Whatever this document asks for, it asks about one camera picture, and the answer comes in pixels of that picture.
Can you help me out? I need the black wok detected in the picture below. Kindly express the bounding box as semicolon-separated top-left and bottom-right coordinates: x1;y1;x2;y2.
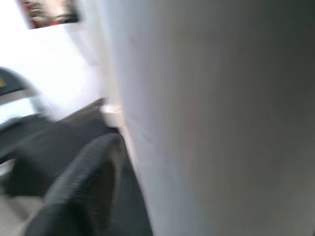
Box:
0;66;34;99

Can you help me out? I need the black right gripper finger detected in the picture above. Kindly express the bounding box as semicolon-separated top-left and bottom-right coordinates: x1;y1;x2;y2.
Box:
24;134;127;236

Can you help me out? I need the white plastic table leg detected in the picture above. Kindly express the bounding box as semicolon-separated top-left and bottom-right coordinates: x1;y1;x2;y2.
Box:
98;0;315;236

